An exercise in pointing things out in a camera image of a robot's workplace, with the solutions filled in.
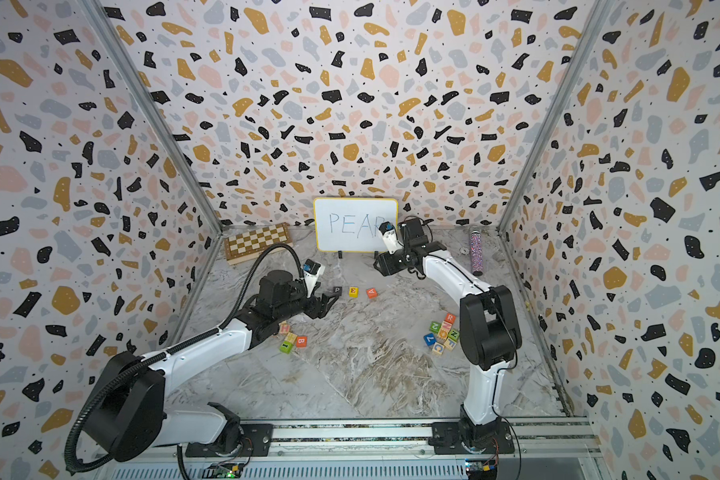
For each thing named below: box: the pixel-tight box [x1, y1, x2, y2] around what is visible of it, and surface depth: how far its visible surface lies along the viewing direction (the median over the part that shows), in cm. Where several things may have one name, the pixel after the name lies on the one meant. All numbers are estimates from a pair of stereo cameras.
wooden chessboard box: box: [224, 222, 293, 265], surface depth 115 cm
